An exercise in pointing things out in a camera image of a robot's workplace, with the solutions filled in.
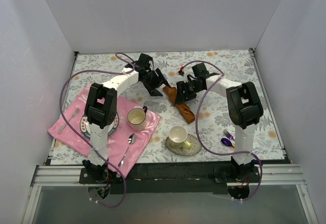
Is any silver fork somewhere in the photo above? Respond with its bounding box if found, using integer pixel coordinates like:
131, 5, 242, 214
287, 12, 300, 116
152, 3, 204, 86
58, 106, 80, 135

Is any floral patterned tablecloth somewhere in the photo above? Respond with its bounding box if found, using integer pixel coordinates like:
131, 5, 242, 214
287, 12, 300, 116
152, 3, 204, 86
51, 50, 285, 165

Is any aluminium frame rail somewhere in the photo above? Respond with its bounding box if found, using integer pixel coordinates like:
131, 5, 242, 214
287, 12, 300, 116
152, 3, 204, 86
22, 162, 318, 223

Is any cream mug black handle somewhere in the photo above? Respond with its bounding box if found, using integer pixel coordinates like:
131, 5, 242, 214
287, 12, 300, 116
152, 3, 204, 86
127, 106, 148, 131

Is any white plate green rim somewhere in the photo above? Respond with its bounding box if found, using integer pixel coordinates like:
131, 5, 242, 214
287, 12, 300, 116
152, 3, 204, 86
80, 113, 120, 139

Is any pale green teacup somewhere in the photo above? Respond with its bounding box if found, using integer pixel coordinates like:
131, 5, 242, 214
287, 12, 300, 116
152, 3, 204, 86
169, 125, 192, 149

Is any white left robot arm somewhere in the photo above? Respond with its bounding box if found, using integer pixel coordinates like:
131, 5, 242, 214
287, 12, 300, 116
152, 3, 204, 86
83, 53, 170, 183

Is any orange-brown cloth napkin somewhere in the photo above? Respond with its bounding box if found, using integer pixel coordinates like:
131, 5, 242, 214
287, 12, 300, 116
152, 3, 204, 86
163, 86, 195, 124

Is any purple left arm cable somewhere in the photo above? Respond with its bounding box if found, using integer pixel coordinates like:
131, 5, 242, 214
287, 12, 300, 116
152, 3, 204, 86
60, 52, 135, 207

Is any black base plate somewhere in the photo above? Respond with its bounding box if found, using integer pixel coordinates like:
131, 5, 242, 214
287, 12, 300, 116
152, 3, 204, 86
78, 161, 262, 195

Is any purple spoon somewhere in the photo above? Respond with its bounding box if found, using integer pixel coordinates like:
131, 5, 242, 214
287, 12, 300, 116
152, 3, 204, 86
221, 137, 234, 148

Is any woven round saucer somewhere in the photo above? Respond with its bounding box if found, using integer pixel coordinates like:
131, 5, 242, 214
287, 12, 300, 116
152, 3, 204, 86
165, 134, 202, 156

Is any purple fork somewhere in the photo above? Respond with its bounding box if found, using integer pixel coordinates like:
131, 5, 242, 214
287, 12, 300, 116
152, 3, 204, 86
223, 129, 235, 141

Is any pink floral placemat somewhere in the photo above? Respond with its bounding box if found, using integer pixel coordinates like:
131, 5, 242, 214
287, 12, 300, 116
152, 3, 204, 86
48, 96, 161, 177

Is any silver spoon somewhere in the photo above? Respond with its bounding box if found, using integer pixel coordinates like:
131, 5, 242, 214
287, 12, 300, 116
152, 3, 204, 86
118, 133, 136, 167

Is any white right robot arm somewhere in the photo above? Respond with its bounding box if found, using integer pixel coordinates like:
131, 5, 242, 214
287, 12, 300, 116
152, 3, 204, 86
175, 62, 263, 182

